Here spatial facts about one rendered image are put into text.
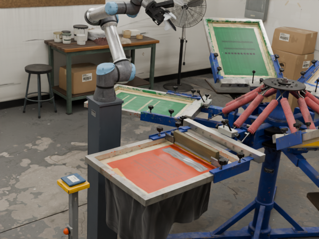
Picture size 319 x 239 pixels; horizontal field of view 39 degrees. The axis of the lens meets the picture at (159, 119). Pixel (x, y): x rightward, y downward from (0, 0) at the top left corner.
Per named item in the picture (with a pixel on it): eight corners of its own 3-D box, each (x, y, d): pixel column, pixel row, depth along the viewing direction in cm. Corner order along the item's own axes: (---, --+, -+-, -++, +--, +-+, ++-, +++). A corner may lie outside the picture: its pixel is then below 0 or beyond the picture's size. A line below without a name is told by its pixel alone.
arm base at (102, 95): (89, 96, 301) (89, 82, 297) (109, 93, 309) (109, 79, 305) (99, 103, 289) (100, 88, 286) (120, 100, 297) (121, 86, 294)
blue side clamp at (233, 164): (214, 183, 254) (215, 172, 252) (208, 179, 258) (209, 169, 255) (248, 170, 272) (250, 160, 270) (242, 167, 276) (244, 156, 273)
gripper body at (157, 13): (159, 26, 268) (145, 13, 270) (169, 17, 269) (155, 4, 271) (158, 21, 260) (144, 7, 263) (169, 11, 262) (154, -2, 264)
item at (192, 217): (149, 261, 252) (153, 195, 237) (145, 257, 254) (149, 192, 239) (207, 233, 280) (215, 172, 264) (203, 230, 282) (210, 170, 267)
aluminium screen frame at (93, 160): (145, 206, 225) (145, 200, 224) (84, 161, 267) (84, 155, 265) (248, 167, 273) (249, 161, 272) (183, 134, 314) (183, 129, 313)
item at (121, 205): (145, 263, 251) (150, 196, 235) (102, 224, 283) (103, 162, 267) (150, 261, 253) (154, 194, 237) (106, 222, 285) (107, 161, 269)
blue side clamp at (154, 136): (153, 147, 294) (153, 137, 291) (148, 144, 297) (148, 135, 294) (186, 138, 312) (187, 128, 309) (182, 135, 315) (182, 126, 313)
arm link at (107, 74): (92, 82, 297) (92, 62, 292) (110, 80, 304) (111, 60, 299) (100, 87, 288) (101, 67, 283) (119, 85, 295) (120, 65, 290)
